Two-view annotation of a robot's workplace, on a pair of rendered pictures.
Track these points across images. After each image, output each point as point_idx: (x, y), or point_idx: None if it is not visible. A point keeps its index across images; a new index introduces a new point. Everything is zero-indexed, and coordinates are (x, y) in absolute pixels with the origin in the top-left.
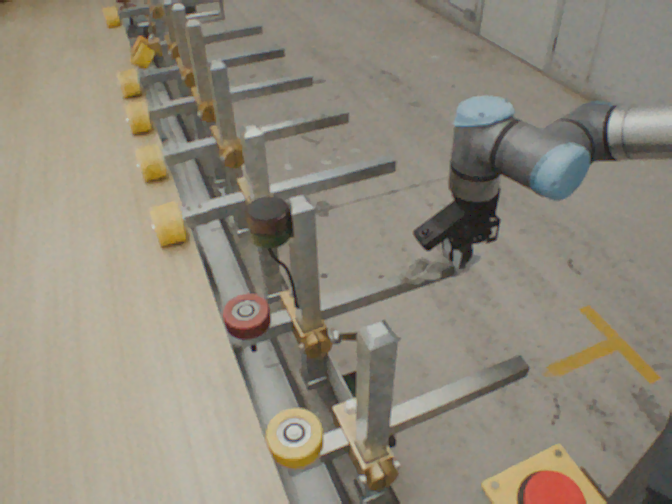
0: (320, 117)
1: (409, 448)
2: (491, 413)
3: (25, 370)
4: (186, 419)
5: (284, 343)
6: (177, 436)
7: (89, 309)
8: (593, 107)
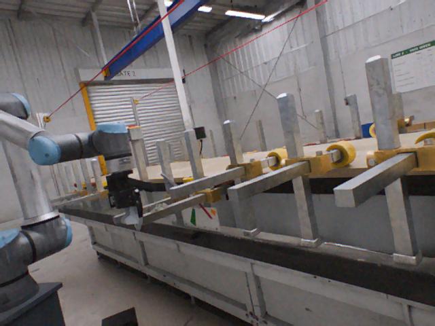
0: (251, 180)
1: None
2: None
3: None
4: (221, 171)
5: (230, 227)
6: (221, 170)
7: None
8: (50, 134)
